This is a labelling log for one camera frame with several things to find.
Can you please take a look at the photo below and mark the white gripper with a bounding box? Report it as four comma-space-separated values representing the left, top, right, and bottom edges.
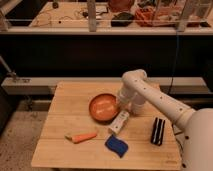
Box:
117, 87, 135, 110

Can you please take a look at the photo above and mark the orange ceramic bowl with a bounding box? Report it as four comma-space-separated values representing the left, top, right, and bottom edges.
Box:
89, 93, 119, 122

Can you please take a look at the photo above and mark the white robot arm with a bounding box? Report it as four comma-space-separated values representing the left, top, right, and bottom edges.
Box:
117, 69, 213, 171

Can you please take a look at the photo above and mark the white plastic bottle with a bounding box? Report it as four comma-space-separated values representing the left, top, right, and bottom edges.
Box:
108, 110, 130, 134

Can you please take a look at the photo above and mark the black and white eraser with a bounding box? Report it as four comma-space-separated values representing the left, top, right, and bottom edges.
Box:
150, 118, 165, 146

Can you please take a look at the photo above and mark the blue sponge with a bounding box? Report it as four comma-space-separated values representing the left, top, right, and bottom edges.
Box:
105, 135, 128, 158

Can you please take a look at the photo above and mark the orange toy carrot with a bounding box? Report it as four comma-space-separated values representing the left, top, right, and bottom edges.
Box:
65, 132, 97, 144

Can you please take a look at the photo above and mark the wooden table board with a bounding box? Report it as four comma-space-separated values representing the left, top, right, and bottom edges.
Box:
31, 81, 181, 171

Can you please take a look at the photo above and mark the black object on bench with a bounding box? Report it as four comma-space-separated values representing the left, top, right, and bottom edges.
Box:
111, 12, 134, 27

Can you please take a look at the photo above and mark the orange crate on bench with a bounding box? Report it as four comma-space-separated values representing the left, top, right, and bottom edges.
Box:
135, 6, 180, 27

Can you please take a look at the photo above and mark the metal clamp at left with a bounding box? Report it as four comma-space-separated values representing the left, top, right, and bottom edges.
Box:
0, 55, 30, 83

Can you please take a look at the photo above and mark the blue hanging cable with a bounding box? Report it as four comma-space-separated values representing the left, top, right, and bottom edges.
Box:
167, 32, 181, 96

